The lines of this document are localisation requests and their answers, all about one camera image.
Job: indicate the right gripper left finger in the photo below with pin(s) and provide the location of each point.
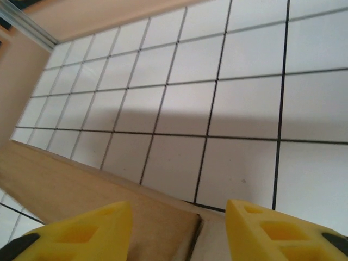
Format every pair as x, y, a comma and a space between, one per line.
81, 239

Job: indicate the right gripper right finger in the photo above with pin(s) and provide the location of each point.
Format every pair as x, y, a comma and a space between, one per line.
277, 239

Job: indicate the brown cardboard box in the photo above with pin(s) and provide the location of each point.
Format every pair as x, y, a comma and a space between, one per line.
81, 190

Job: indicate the aluminium frame post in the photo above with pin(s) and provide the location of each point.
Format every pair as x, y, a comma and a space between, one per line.
30, 25

